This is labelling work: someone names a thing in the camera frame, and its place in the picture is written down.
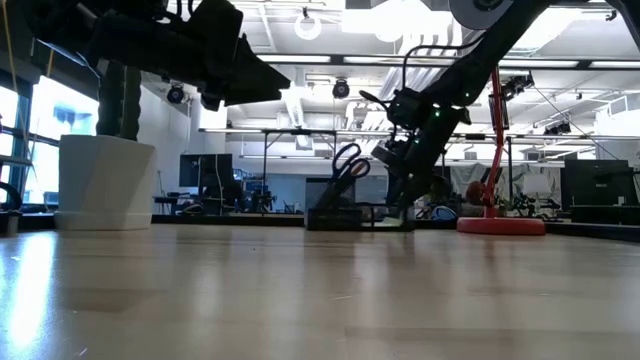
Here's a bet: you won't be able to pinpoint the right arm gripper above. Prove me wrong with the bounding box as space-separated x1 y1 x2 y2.
387 106 473 222

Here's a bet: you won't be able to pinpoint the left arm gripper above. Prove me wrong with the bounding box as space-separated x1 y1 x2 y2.
163 23 292 112

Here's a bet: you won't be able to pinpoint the blue-handled scissors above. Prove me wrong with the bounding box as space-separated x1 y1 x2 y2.
313 142 372 214

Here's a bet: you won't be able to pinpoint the black mesh desk organizer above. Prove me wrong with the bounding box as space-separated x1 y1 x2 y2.
304 177 416 232

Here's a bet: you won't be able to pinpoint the person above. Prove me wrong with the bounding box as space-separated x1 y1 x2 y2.
465 180 489 207

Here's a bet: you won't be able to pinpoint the black computer monitor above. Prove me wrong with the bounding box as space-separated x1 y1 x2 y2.
178 153 234 189

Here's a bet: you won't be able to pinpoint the green cactus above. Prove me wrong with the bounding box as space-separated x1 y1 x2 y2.
96 62 142 142

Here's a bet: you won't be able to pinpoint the white hexagonal plant pot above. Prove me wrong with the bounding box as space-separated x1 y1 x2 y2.
53 134 159 232

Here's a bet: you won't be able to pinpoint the large black screen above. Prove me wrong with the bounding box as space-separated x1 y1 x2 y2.
563 158 640 225

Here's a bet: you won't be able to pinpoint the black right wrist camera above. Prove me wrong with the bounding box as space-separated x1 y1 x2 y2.
370 143 407 169

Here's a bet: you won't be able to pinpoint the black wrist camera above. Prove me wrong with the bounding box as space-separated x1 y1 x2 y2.
188 0 245 67
370 143 407 169

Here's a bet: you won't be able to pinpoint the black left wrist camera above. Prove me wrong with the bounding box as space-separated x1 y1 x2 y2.
188 0 245 67

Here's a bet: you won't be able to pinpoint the white hanging ring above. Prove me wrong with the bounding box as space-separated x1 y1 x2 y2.
293 12 322 42

